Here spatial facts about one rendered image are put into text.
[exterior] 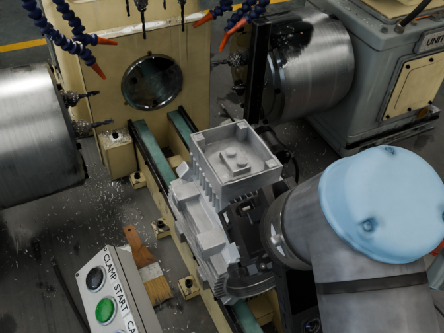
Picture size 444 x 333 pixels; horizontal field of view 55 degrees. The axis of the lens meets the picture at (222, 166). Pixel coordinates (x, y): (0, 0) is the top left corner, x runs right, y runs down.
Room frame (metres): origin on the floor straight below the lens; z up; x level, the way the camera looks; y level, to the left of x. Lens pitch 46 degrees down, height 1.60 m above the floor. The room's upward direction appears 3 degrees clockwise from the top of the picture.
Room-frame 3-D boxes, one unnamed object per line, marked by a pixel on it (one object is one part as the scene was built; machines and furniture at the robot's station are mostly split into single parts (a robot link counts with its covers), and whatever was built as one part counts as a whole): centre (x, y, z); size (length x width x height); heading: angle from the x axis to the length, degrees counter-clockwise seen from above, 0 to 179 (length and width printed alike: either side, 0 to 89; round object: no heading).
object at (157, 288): (0.48, 0.15, 0.80); 0.21 x 0.05 x 0.01; 30
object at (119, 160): (0.75, 0.25, 0.86); 0.07 x 0.06 x 0.12; 118
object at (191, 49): (0.87, 0.20, 0.97); 0.30 x 0.11 x 0.34; 118
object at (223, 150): (0.48, -0.02, 1.11); 0.12 x 0.11 x 0.07; 28
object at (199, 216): (0.44, -0.04, 1.01); 0.20 x 0.19 x 0.19; 28
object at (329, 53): (0.89, -0.17, 1.04); 0.41 x 0.25 x 0.25; 118
